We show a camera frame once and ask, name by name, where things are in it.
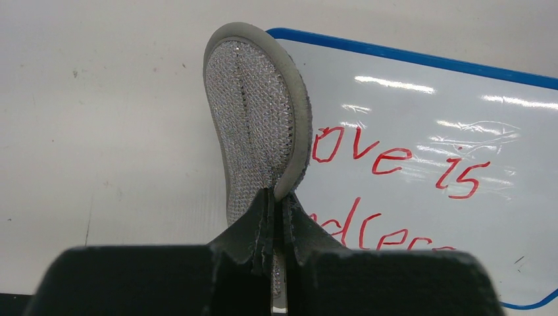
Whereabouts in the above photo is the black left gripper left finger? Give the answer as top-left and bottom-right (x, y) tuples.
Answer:
(26, 189), (275, 315)

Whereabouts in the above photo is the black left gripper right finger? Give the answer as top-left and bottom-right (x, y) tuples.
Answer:
(282, 194), (504, 315)

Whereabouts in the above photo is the blue framed whiteboard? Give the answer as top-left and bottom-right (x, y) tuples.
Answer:
(269, 28), (557, 315)

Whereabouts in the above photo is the grey mesh eraser sponge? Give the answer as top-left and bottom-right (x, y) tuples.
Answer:
(202, 22), (314, 302)

